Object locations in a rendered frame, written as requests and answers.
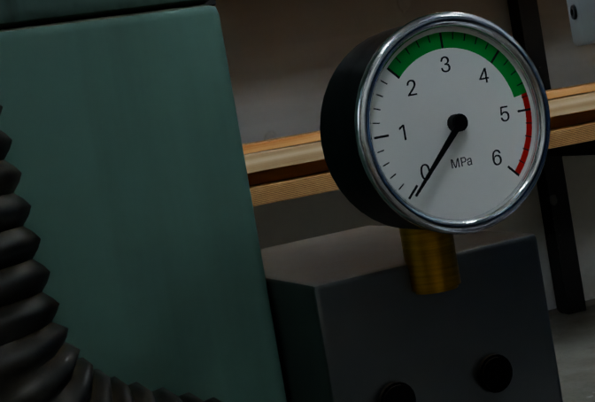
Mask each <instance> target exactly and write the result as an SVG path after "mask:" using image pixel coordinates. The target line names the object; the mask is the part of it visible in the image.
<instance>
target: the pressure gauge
mask: <svg viewBox="0 0 595 402"><path fill-rule="evenodd" d="M458 113H461V114H464V115H465V116H466V117H467V128H466V129H465V130H463V131H460V132H459V133H458V134H457V135H456V137H455V138H454V140H453V141H452V143H451V145H450V147H449V148H448V150H447V151H446V153H445V154H444V155H443V157H442V159H441V160H440V162H439V163H438V165H437V167H436V168H435V170H434V172H433V173H432V175H431V176H430V177H429V179H428V180H427V182H426V184H425V185H424V187H423V188H422V190H421V192H420V194H419V195H418V197H416V196H415V195H416V193H417V191H418V189H419V187H420V186H421V184H422V182H423V181H424V179H425V177H426V175H427V174H428V172H429V169H430V168H431V167H432V165H433V163H434V161H435V160H436V158H437V155H438V153H439V152H440V151H441V149H442V147H443V146H444V143H445V141H446V140H447V138H448V136H449V134H450V133H451V130H450V129H449V128H448V126H447V121H448V118H449V117H450V116H451V115H453V114H458ZM320 132H321V147H322V150H323V154H324V158H325V161H326V163H327V166H328V170H329V171H330V174H331V176H332V178H333V179H334V181H335V183H336V185H337V187H338V188H339V189H340V190H341V192H342V193H343V194H344V195H345V197H346V198H347V199H348V200H349V202H350V203H352V204H353V205H354V206H355V207H356V208H357V209H358V210H360V211H361V212H362V213H364V214H365V215H366V216H368V217H369V218H371V219H373V220H376V221H378V222H381V223H382V224H384V225H387V226H391V227H394V228H399V233H400V238H401V243H402V249H403V254H404V260H405V263H406V264H407V265H408V268H409V274H410V279H411V284H412V289H413V292H416V294H418V295H425V294H434V293H440V292H445V291H448V290H453V289H456V288H458V287H459V284H461V280H460V271H459V265H458V260H457V254H456V249H455V243H454V238H453V235H465V234H470V233H475V232H478V231H481V230H485V229H487V228H490V227H492V226H495V225H496V224H498V223H500V222H501V221H502V220H504V219H506V218H507V217H508V216H510V215H511V214H512V213H514V212H515V211H516V210H517V209H518V208H519V207H520V206H521V205H522V203H523V202H524V201H525V200H526V198H527V197H528V196H529V194H530V192H531V191H532V190H533V189H534V187H535V185H536V183H537V181H538V179H539V177H540V174H541V173H542V170H543V167H544V165H545V160H546V156H547V152H548V148H549V142H550V132H551V119H550V110H549V104H548V100H547V95H546V92H545V87H544V84H543V82H542V79H541V77H540V75H539V72H538V70H537V69H536V67H535V65H534V63H533V61H532V60H531V58H530V57H529V55H528V53H527V52H526V51H525V50H524V49H523V47H522V46H521V45H520V44H519V43H518V42H517V41H516V40H515V39H514V38H513V37H512V36H511V35H510V34H509V33H507V31H505V30H504V29H503V28H501V27H499V26H498V25H496V24H494V23H493V22H491V21H489V20H487V19H484V18H482V17H479V16H476V15H474V14H470V13H465V12H435V13H431V14H427V15H424V16H421V17H419V18H417V19H414V20H412V21H410V22H408V23H406V24H405V25H403V26H400V27H395V28H392V29H389V30H386V31H383V32H381V33H379V34H376V35H373V36H370V37H368V38H367V39H366V40H365V41H363V42H362V43H360V44H358V45H357V46H356V47H354V48H353V49H352V50H351V51H350V52H349V53H348V54H347V55H346V56H345V57H344V59H343V60H342V61H341V63H340V64H339V65H338V67H337V68H336V70H335V71H334V73H333V75H332V77H331V79H330V81H329V82H328V86H327V89H326V92H325V95H324V98H323V102H322V107H321V124H320Z"/></svg>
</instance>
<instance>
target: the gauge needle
mask: <svg viewBox="0 0 595 402"><path fill-rule="evenodd" d="M447 126H448V128H449V129H450V130H451V133H450V134H449V136H448V138H447V140H446V141H445V143H444V146H443V147H442V149H441V151H440V152H439V153H438V155H437V158H436V160H435V161H434V163H433V165H432V167H431V168H430V169H429V172H428V174H427V175H426V177H425V179H424V181H423V182H422V184H421V186H420V187H419V189H418V191H417V193H416V195H415V196H416V197H418V195H419V194H420V192H421V190H422V188H423V187H424V185H425V184H426V182H427V180H428V179H429V177H430V176H431V175H432V173H433V172H434V170H435V168H436V167H437V165H438V163H439V162H440V160H441V159H442V157H443V155H444V154H445V153H446V151H447V150H448V148H449V147H450V145H451V143H452V141H453V140H454V138H455V137H456V135H457V134H458V133H459V132H460V131H463V130H465V129H466V128H467V126H468V119H467V117H466V116H465V115H464V114H461V113H458V114H453V115H451V116H450V117H449V118H448V121H447Z"/></svg>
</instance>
